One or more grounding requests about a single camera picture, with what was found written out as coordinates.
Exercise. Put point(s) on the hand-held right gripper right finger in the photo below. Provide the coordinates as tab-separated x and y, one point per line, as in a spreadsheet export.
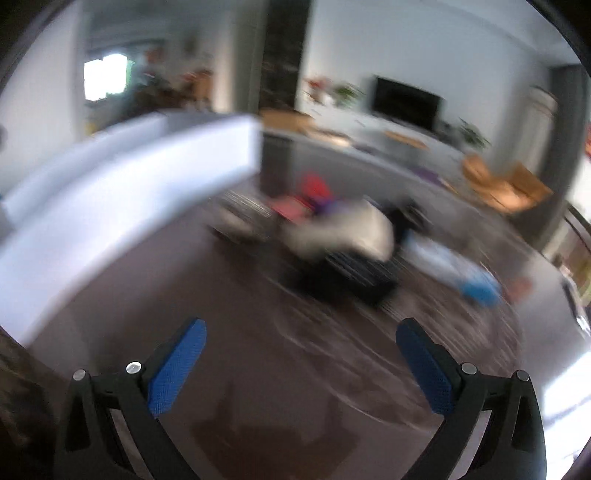
427	374

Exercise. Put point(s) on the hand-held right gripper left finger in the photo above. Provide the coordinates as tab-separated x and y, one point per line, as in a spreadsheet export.
178	369

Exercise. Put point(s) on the white and blue medicine box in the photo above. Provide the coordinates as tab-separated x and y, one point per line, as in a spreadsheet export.
461	272

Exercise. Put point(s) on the cream knitted hat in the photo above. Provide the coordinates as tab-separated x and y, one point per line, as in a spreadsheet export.
351	230

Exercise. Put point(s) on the dark patterned glossy desktop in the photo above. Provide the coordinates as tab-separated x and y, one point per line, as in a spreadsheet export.
258	360

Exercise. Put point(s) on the black fluffy hat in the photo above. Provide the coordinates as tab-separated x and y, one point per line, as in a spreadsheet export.
351	281

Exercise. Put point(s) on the small brown patterned item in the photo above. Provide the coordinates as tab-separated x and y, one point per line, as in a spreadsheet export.
519	286

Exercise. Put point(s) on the large white board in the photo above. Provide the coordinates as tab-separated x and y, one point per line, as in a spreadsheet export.
115	198

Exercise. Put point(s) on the purple plastic toy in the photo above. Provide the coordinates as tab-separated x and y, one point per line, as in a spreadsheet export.
330	206

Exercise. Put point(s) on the orange lounge chair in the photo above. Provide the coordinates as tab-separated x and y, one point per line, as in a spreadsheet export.
508	187

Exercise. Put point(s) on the red candy packet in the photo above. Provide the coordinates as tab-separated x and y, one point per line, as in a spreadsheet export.
314	187

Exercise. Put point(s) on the large leafy potted plant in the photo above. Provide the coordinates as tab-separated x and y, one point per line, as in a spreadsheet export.
471	134

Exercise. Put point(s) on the white television cabinet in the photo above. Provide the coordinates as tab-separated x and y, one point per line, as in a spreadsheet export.
369	131

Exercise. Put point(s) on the grey curtain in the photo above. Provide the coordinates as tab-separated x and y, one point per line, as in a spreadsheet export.
568	152

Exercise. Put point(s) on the black flat television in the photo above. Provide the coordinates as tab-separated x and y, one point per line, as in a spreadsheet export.
406	104

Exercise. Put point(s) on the cardboard box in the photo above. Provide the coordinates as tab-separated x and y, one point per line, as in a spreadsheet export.
286	121

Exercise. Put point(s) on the green potted plant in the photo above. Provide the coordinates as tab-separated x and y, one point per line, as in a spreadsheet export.
346	94

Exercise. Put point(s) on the bright window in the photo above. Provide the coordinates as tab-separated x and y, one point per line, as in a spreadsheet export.
105	76

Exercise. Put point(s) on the red flower bouquet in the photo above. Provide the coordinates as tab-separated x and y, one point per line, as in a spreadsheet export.
316	85

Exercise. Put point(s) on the dark display cabinet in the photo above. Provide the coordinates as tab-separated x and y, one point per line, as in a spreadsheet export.
284	60

